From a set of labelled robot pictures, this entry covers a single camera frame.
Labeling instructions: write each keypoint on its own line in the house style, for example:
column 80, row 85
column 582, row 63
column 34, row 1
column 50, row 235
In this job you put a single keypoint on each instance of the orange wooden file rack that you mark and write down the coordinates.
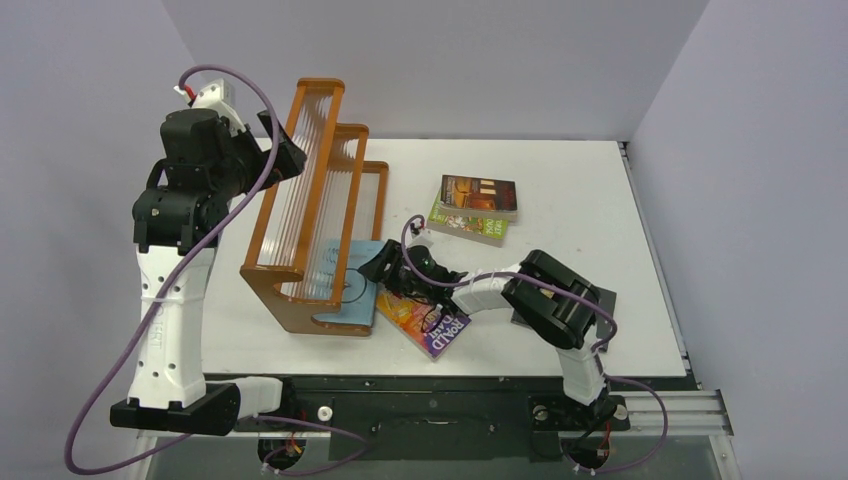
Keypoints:
column 299, row 258

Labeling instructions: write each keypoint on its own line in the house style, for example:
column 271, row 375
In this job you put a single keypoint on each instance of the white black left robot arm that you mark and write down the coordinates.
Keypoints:
column 177, row 234

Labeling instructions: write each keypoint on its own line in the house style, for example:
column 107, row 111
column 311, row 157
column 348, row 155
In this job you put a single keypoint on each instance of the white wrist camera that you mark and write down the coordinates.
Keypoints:
column 420, row 236
column 218, row 95

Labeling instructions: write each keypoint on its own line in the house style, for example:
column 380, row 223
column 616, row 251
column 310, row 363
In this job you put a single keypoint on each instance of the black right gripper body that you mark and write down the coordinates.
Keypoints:
column 390, row 266

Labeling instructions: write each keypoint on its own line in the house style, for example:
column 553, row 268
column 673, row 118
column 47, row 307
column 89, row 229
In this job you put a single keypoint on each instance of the colourful Roald Dahl paperback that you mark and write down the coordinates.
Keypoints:
column 424, row 325

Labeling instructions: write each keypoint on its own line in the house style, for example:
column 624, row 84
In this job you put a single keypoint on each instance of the brown cover paperback book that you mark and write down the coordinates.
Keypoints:
column 478, row 197

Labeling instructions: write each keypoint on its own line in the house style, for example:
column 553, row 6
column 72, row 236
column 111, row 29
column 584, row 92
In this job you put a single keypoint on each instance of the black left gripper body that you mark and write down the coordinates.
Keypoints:
column 245, row 167

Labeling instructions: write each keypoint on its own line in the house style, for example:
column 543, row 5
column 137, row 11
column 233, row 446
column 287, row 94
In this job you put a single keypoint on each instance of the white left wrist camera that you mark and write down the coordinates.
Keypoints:
column 218, row 95

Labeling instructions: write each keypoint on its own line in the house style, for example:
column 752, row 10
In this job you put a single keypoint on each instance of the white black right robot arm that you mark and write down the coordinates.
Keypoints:
column 558, row 304

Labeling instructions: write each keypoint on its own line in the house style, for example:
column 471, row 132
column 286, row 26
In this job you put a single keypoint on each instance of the green cover paperback book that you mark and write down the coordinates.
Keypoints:
column 479, row 229

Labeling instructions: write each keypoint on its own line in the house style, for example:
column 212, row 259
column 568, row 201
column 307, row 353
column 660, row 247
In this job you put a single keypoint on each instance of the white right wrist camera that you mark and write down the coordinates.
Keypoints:
column 420, row 236

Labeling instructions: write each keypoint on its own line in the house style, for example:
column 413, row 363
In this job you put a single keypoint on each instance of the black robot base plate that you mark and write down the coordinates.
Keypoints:
column 464, row 418

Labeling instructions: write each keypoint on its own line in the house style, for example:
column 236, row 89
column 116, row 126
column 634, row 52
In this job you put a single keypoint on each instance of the aluminium rail frame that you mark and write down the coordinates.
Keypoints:
column 707, row 454

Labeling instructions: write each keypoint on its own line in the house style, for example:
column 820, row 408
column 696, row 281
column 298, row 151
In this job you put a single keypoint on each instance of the light blue hardcover book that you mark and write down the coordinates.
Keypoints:
column 359, row 295

